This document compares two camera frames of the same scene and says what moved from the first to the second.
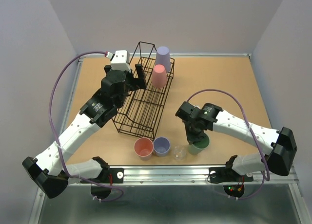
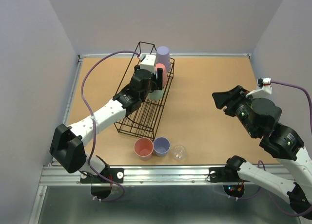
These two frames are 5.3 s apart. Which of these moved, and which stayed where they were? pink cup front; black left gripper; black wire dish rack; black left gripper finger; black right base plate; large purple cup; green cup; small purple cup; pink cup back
Moved: black left gripper; black left gripper finger; green cup
Stayed: large purple cup; pink cup front; black wire dish rack; pink cup back; small purple cup; black right base plate
